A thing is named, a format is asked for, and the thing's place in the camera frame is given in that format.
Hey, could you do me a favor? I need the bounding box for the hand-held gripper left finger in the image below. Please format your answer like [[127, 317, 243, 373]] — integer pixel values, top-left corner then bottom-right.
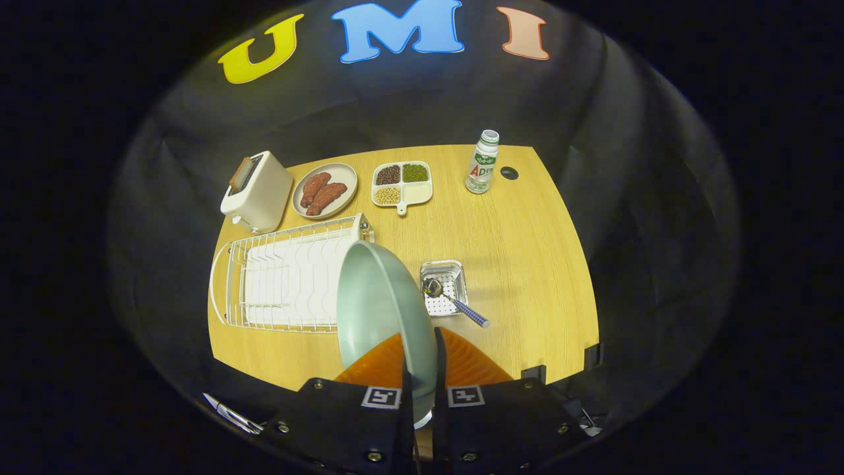
[[264, 332, 417, 475]]

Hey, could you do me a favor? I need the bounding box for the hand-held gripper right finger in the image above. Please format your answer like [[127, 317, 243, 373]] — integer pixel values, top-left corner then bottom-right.
[[432, 327, 591, 475]]

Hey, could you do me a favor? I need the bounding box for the metal wire basket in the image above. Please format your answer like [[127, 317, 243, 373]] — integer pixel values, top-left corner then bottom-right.
[[420, 260, 469, 317]]

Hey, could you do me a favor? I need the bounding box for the pale green plate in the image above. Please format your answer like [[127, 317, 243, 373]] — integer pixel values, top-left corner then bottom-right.
[[336, 240, 438, 429]]

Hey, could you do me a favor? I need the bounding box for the metal spoon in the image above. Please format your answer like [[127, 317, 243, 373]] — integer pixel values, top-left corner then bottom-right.
[[422, 277, 491, 329]]

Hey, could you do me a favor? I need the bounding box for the white wire dish rack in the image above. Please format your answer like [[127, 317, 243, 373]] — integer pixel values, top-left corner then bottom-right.
[[209, 212, 375, 334]]

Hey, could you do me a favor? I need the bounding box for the white divided dish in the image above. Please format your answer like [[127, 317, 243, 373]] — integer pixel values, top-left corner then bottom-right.
[[372, 161, 434, 216]]

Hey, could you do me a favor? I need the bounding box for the beige round plate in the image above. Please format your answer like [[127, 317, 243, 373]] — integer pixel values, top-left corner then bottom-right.
[[291, 162, 359, 220]]

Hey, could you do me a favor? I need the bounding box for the red sausage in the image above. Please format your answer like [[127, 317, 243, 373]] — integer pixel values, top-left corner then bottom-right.
[[300, 172, 332, 208], [305, 183, 348, 217]]

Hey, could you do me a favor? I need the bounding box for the white toaster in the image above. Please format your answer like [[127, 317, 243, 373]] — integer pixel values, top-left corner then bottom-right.
[[220, 150, 294, 235]]

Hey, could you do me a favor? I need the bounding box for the white drink bottle green label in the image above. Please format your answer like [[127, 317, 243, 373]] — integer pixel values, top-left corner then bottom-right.
[[465, 130, 500, 195]]

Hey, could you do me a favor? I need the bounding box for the bread slice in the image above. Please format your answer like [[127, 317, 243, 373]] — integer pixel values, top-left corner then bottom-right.
[[229, 156, 253, 194]]

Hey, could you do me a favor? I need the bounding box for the black backdrop cloth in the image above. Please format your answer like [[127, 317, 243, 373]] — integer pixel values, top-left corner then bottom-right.
[[109, 0, 739, 449]]

